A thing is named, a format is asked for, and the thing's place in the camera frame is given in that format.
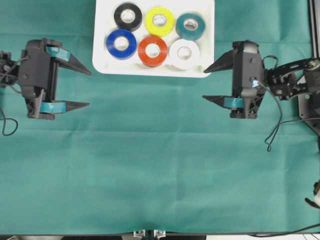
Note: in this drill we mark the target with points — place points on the yellow tape roll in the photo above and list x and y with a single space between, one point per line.
159 21

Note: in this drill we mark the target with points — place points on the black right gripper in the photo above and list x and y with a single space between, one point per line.
248 72

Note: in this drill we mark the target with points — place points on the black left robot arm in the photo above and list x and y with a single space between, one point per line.
9 75

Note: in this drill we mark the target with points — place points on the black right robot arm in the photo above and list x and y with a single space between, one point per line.
298 78

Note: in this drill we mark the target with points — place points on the white tape roll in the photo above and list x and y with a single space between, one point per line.
184 54

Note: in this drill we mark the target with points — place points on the green table cloth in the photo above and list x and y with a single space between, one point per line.
148 152

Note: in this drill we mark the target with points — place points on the red tape roll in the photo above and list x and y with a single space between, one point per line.
152 51

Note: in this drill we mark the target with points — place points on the white plastic tray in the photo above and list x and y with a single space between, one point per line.
104 24

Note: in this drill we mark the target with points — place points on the blue tape roll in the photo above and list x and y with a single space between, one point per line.
121 44

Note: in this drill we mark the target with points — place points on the teal tape roll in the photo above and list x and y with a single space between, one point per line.
190 26

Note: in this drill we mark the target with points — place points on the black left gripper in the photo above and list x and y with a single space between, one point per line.
39 70

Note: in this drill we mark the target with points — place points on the black tape roll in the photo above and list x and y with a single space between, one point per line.
128 16

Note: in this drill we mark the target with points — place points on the black aluminium frame rail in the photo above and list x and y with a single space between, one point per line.
314 13

